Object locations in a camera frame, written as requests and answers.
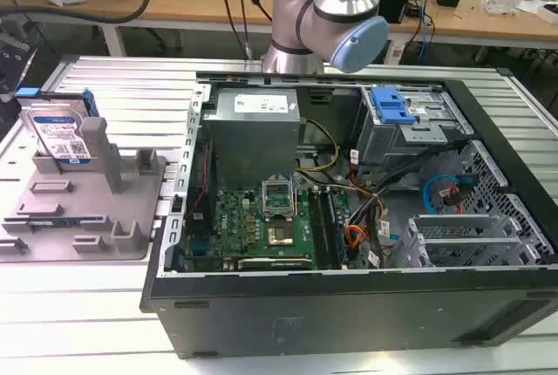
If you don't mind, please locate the metal disk bay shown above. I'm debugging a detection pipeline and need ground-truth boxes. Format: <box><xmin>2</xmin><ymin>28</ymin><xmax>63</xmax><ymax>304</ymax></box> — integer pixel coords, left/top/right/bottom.
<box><xmin>394</xmin><ymin>213</ymin><xmax>544</xmax><ymax>269</ymax></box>

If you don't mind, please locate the hard disk in blue carrier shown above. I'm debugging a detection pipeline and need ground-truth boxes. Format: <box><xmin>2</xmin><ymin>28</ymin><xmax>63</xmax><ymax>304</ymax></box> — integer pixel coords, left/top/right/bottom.
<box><xmin>15</xmin><ymin>87</ymin><xmax>97</xmax><ymax>164</ymax></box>

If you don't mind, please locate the metal socket cover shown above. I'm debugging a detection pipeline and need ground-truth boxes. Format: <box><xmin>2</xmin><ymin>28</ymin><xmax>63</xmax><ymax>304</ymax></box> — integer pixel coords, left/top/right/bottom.
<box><xmin>260</xmin><ymin>177</ymin><xmax>296</xmax><ymax>222</ymax></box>

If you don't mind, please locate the grey power supply unit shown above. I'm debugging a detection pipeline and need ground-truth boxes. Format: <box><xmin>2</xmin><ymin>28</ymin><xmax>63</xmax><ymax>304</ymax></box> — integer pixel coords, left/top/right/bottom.
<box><xmin>201</xmin><ymin>88</ymin><xmax>303</xmax><ymax>180</ymax></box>

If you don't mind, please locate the green motherboard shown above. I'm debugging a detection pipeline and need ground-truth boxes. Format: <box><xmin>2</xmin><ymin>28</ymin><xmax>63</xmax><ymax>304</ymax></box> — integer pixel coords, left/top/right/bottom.
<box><xmin>185</xmin><ymin>182</ymin><xmax>371</xmax><ymax>271</ymax></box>

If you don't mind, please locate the CPU socket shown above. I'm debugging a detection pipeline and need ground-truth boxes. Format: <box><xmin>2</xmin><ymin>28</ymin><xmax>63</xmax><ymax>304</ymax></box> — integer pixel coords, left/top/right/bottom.
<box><xmin>265</xmin><ymin>224</ymin><xmax>296</xmax><ymax>249</ymax></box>

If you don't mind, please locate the RAM slot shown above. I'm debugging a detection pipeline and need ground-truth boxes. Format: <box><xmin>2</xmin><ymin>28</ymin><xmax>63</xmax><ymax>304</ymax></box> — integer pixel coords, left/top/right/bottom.
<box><xmin>321</xmin><ymin>187</ymin><xmax>348</xmax><ymax>269</ymax></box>
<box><xmin>307</xmin><ymin>186</ymin><xmax>333</xmax><ymax>269</ymax></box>

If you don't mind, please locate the blue drive latch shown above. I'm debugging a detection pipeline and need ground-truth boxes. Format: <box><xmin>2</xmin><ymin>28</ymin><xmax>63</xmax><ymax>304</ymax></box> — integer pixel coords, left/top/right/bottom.
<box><xmin>371</xmin><ymin>85</ymin><xmax>417</xmax><ymax>128</ymax></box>

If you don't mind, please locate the metal drive cage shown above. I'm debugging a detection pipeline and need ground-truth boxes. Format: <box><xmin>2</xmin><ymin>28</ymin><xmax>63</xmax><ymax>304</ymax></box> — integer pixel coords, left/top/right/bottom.
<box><xmin>353</xmin><ymin>85</ymin><xmax>475</xmax><ymax>166</ymax></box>

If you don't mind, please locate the open black PC case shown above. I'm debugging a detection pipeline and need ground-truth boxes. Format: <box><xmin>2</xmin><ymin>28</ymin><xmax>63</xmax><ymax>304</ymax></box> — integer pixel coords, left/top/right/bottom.
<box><xmin>139</xmin><ymin>70</ymin><xmax>558</xmax><ymax>359</ymax></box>

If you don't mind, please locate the grey parts rack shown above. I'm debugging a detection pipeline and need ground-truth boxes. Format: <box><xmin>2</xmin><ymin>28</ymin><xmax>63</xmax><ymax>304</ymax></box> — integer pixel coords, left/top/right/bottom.
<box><xmin>0</xmin><ymin>116</ymin><xmax>169</xmax><ymax>262</ymax></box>

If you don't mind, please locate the wooden desk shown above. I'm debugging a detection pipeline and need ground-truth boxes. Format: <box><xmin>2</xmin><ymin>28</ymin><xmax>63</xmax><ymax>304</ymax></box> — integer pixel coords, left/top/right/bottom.
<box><xmin>383</xmin><ymin>0</ymin><xmax>558</xmax><ymax>62</ymax></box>
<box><xmin>0</xmin><ymin>0</ymin><xmax>323</xmax><ymax>58</ymax></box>

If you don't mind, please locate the RAM stick on rack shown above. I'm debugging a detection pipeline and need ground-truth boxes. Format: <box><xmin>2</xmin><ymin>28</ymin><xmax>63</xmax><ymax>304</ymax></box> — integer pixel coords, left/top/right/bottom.
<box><xmin>24</xmin><ymin>217</ymin><xmax>86</xmax><ymax>226</ymax></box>

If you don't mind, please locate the yellow and black power wire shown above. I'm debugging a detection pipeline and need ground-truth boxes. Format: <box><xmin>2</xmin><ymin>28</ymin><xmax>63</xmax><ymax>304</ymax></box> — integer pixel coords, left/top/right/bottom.
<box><xmin>294</xmin><ymin>118</ymin><xmax>341</xmax><ymax>173</ymax></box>

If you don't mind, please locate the orange wire bundle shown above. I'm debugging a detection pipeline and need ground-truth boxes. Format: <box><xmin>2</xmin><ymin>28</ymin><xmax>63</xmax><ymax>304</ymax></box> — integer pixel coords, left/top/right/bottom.
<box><xmin>344</xmin><ymin>224</ymin><xmax>370</xmax><ymax>249</ymax></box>

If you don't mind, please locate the black wire bundle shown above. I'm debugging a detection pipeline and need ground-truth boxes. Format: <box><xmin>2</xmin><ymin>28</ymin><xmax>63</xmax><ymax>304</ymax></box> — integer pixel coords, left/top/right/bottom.
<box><xmin>346</xmin><ymin>138</ymin><xmax>472</xmax><ymax>269</ymax></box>

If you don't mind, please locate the blue SATA wire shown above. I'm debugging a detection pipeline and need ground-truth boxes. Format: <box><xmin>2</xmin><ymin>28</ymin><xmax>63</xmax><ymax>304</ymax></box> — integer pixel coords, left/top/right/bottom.
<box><xmin>423</xmin><ymin>173</ymin><xmax>461</xmax><ymax>217</ymax></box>

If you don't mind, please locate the black hanging cable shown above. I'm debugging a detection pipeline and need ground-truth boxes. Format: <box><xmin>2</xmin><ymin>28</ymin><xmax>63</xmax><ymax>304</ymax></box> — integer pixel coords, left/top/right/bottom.
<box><xmin>220</xmin><ymin>0</ymin><xmax>275</xmax><ymax>61</ymax></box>

